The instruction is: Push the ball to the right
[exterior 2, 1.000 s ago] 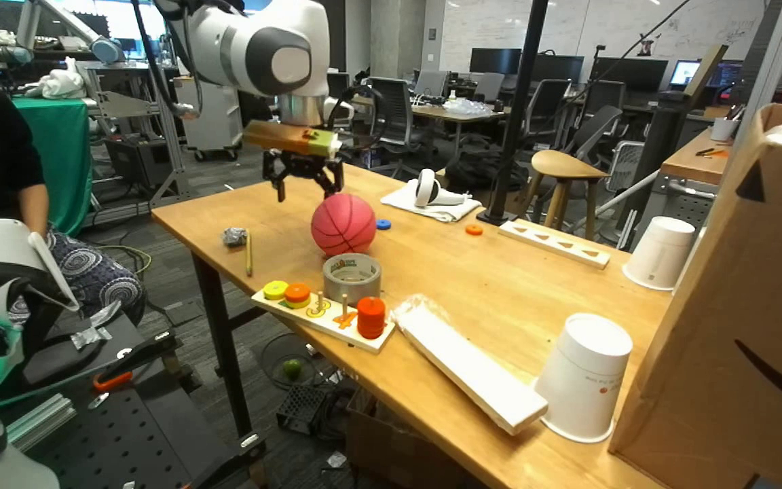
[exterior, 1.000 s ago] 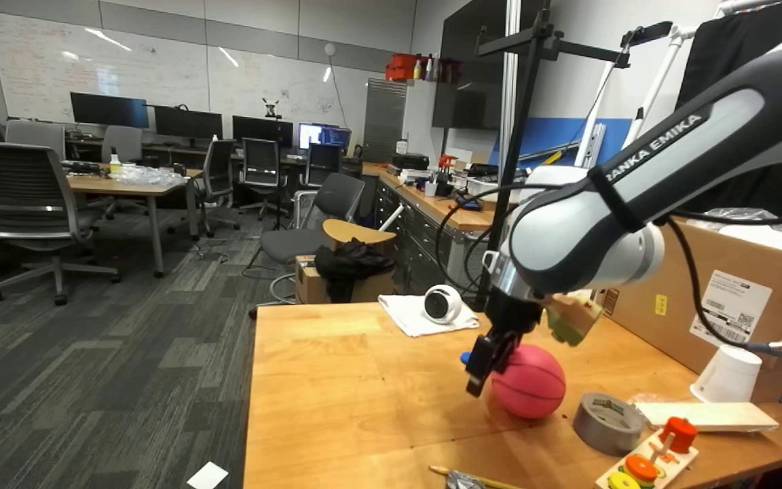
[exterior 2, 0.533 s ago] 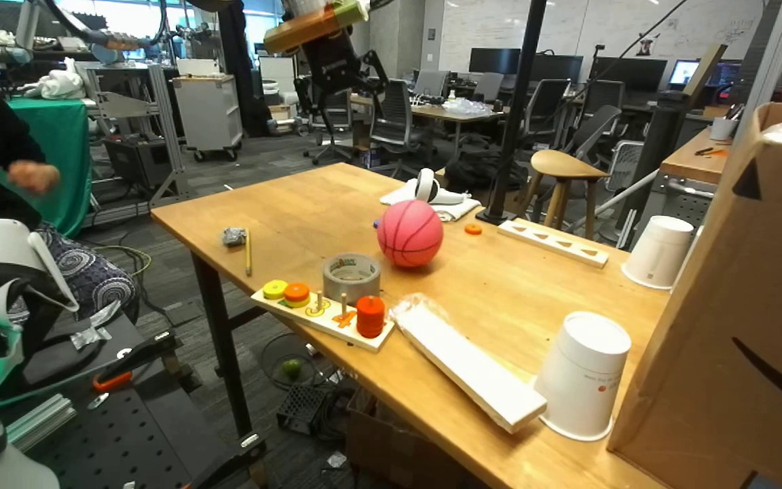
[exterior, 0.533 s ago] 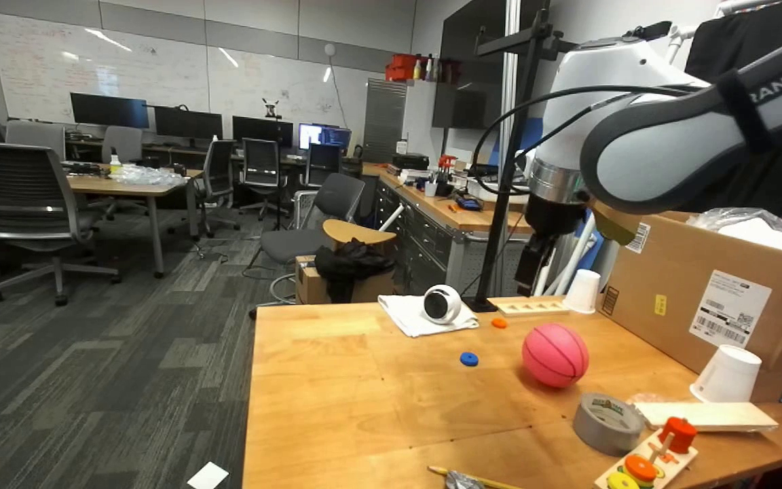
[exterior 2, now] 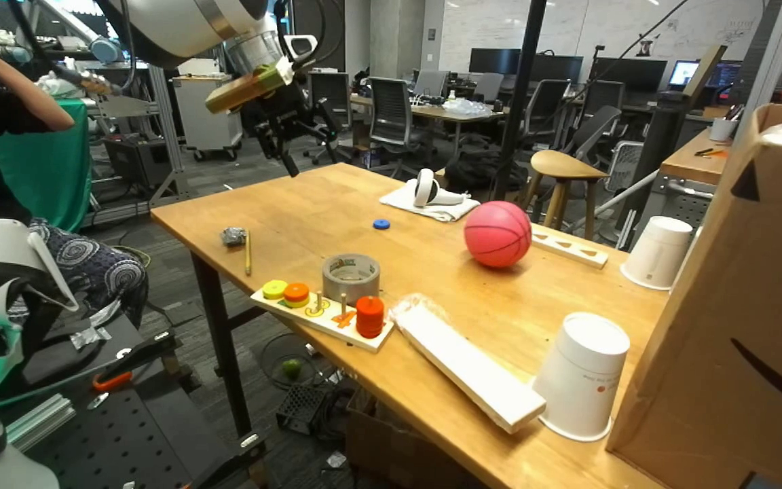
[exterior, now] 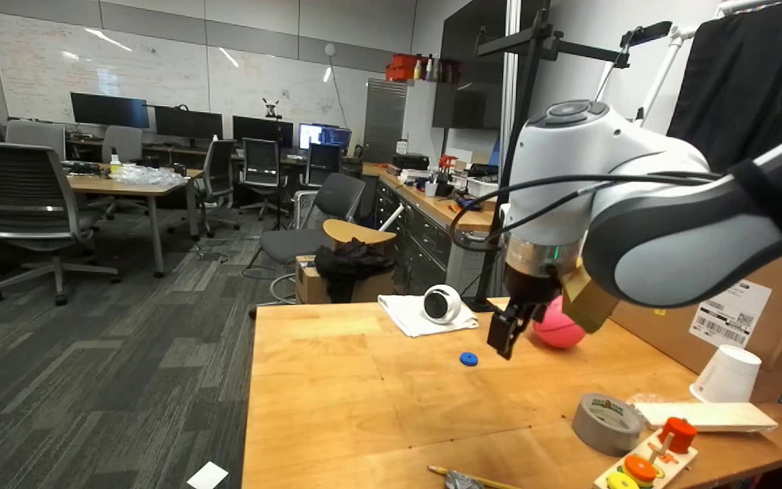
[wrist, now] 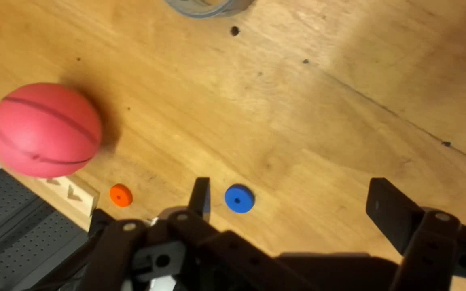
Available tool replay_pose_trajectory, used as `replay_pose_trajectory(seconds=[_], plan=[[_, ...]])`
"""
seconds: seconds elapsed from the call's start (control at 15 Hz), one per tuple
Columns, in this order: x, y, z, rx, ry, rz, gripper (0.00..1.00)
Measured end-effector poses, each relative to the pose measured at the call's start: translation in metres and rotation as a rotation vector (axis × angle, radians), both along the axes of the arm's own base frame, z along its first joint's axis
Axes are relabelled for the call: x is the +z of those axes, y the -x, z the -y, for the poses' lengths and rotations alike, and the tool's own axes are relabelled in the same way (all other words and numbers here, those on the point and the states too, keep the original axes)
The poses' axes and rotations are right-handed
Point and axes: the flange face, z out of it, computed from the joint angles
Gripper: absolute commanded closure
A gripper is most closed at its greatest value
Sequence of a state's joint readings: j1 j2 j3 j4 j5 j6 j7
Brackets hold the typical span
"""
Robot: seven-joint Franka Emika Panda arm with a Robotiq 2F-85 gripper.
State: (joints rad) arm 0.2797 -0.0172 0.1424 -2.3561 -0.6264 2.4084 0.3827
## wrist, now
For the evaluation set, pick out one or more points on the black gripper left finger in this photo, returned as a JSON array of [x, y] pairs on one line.
[[200, 203]]

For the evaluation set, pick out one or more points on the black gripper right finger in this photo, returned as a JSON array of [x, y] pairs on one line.
[[396, 212]]

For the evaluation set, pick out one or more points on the pink rubber ball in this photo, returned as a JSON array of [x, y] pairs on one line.
[[45, 130]]

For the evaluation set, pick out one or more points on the small blue disc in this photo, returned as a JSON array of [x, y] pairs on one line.
[[240, 199]]

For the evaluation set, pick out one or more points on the small orange disc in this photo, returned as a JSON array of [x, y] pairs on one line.
[[121, 194]]

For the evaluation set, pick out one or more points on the light wooden block strip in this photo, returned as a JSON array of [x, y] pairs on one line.
[[74, 199]]

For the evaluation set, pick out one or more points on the grey tape roll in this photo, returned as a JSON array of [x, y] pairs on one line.
[[206, 7]]

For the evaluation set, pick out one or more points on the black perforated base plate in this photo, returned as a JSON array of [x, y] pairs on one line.
[[7, 232]]

